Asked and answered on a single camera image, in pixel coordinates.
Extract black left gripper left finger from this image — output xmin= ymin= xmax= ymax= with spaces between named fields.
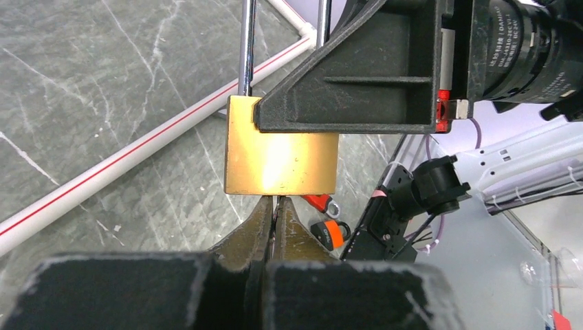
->
xmin=3 ymin=196 xmax=274 ymax=329

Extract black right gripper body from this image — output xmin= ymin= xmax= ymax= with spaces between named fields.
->
xmin=439 ymin=1 xmax=582 ymax=133

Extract white PVC pipe frame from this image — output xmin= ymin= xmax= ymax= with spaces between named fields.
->
xmin=1 ymin=1 xmax=316 ymax=255

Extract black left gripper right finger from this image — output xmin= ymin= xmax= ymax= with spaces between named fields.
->
xmin=264 ymin=197 xmax=465 ymax=330

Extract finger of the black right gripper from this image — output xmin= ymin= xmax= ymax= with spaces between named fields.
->
xmin=254 ymin=1 xmax=444 ymax=134

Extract small orange black padlock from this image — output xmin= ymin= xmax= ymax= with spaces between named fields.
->
xmin=309 ymin=219 xmax=351 ymax=251

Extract red handled adjustable wrench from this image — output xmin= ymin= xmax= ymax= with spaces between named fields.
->
xmin=302 ymin=194 xmax=340 ymax=219

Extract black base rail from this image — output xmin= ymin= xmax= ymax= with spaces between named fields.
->
xmin=339 ymin=134 xmax=438 ymax=263

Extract brass padlock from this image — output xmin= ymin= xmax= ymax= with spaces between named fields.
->
xmin=223 ymin=1 xmax=339 ymax=196

